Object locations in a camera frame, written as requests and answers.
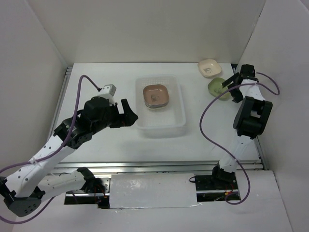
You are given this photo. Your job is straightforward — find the green plate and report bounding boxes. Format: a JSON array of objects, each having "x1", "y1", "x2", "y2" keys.
[{"x1": 208, "y1": 77, "x2": 231, "y2": 101}]

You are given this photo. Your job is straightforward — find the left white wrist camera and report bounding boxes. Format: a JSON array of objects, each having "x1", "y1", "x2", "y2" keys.
[{"x1": 98, "y1": 84, "x2": 116, "y2": 106}]

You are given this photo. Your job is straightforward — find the cream plate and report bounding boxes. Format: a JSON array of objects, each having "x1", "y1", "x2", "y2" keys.
[{"x1": 197, "y1": 59, "x2": 222, "y2": 78}]

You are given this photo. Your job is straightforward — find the white tape cover panel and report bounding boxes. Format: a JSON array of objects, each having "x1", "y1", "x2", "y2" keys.
[{"x1": 109, "y1": 174, "x2": 197, "y2": 209}]

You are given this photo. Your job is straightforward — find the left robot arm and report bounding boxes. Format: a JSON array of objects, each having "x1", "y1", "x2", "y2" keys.
[{"x1": 0, "y1": 97, "x2": 138, "y2": 217}]

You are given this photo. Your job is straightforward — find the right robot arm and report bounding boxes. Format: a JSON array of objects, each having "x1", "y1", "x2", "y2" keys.
[{"x1": 195, "y1": 64, "x2": 273, "y2": 190}]

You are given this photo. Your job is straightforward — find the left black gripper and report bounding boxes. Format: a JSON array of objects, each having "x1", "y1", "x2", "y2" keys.
[{"x1": 92, "y1": 99, "x2": 138, "y2": 134}]

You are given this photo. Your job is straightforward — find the white plastic bin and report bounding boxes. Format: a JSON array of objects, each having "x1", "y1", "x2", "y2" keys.
[{"x1": 135, "y1": 75, "x2": 186, "y2": 131}]

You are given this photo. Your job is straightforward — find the brown plate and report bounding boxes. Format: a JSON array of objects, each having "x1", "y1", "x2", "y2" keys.
[{"x1": 143, "y1": 84, "x2": 169, "y2": 109}]

